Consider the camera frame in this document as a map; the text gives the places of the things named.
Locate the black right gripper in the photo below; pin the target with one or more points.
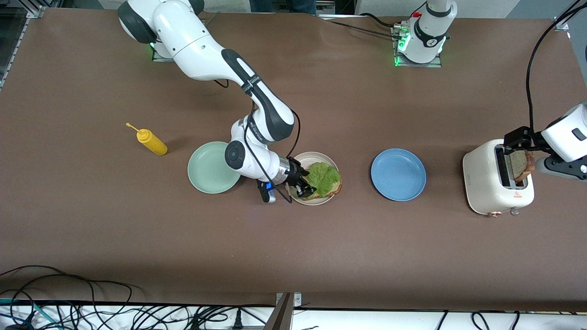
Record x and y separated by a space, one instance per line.
295 176

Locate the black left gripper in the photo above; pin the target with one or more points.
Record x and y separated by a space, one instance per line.
530 139

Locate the green lettuce leaf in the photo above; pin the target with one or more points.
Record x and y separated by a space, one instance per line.
325 178

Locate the brown toasted bread slice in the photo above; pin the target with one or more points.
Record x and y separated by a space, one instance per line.
337 189
520 165

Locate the yellow mustard squeeze bottle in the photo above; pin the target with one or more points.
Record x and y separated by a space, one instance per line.
153 143

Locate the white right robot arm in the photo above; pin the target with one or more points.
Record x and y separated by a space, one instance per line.
197 46

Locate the beige plate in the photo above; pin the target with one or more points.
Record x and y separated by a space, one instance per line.
321 156

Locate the blue plate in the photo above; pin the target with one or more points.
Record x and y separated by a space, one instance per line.
398 174

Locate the pale green plate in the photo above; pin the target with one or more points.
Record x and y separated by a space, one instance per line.
208 167

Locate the white toaster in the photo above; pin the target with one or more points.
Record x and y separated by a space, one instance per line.
481 183

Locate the black power plug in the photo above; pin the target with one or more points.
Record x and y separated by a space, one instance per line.
237 321

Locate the person in blue jeans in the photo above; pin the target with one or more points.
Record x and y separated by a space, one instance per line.
284 5

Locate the grey metal base plate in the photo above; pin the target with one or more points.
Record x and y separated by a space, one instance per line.
158 57
426 65

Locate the small metal corner bracket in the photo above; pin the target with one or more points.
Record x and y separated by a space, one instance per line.
559 24

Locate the grey metal table bracket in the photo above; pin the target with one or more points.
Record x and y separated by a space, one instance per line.
284 316

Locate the aluminium frame structure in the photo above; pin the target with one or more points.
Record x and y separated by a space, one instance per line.
11 41

